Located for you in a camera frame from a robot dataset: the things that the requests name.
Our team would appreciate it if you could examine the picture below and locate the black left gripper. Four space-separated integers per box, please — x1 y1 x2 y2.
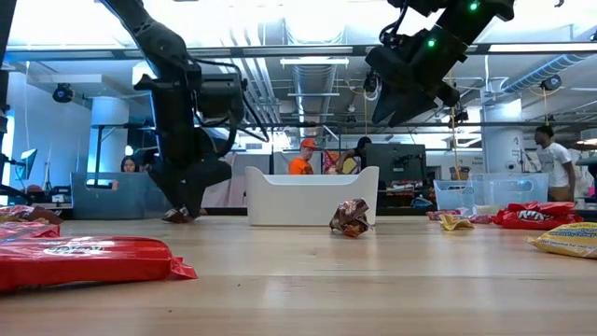
149 116 233 221

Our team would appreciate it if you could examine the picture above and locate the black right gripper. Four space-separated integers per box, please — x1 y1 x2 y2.
364 27 468 129

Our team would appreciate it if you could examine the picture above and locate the brown Snickers candy bar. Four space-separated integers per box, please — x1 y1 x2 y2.
160 206 196 224
0 203 64 226
328 197 374 239

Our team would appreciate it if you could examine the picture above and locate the small pinkish candy wrapper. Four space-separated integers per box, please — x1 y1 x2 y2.
424 208 467 222

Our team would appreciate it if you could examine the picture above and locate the red KitKat candy bar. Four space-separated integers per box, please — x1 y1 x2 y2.
0 235 199 294
0 221 62 240

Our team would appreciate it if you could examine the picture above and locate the black background monitor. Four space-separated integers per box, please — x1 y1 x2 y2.
365 143 427 186

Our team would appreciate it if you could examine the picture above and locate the person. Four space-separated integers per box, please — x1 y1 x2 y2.
287 137 319 175
110 155 141 191
335 135 374 175
534 124 577 203

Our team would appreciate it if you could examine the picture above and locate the black metal rack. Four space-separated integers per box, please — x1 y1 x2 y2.
90 120 162 189

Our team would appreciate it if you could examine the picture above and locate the dark grey plastic bin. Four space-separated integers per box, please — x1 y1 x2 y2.
70 171 173 220

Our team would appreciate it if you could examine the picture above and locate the white round column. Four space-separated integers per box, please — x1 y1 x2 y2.
480 99 526 175
90 96 132 174

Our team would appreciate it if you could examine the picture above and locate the long ceiling light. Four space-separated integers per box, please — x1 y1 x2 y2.
279 56 351 67

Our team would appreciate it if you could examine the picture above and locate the grey overhead beam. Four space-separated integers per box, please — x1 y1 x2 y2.
0 41 597 63

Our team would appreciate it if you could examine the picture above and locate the white plastic bin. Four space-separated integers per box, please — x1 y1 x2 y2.
243 165 381 228

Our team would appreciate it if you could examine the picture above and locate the clear plastic bin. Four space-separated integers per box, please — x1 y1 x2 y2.
432 172 550 212

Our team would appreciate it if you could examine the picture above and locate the black round ceiling device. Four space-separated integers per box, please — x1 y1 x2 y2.
51 82 76 105
540 73 563 92

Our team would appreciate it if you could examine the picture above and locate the small tilted desk monitor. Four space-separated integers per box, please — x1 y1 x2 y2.
17 147 39 182

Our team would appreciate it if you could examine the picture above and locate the black table frame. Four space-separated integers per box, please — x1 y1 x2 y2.
0 204 597 223

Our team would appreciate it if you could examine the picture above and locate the silver ceiling duct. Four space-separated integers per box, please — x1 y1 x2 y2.
292 63 339 137
501 52 590 95

